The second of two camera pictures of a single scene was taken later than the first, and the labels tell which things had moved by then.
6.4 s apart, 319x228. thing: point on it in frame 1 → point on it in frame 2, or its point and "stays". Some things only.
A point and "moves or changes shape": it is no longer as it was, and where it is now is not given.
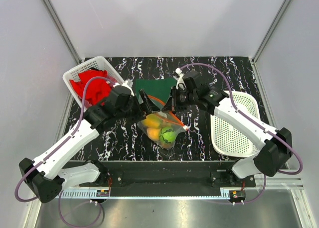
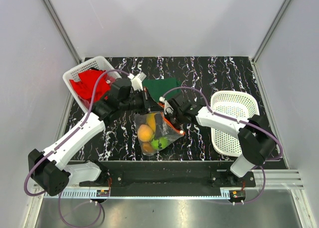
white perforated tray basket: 229,139 stays
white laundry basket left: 98,62 stays
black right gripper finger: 167,108 → 159,125
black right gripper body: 181,98 → 176,117
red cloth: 96,89 stays
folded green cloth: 161,88 stays
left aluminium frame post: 59,24 stays
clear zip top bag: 162,127 moves or changes shape
